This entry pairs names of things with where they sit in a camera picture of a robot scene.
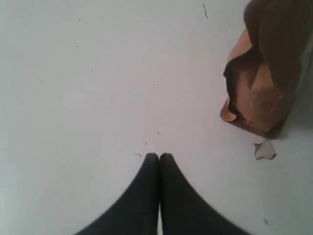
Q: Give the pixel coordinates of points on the left gripper silver right finger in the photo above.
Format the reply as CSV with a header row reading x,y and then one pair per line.
x,y
183,211

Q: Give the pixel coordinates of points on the brown pouch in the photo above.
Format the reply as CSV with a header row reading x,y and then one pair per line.
x,y
265,67

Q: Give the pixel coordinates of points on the small torn paper scrap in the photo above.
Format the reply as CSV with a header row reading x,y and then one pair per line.
x,y
264,150

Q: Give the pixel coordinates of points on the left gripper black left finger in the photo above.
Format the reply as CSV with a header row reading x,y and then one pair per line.
x,y
136,211

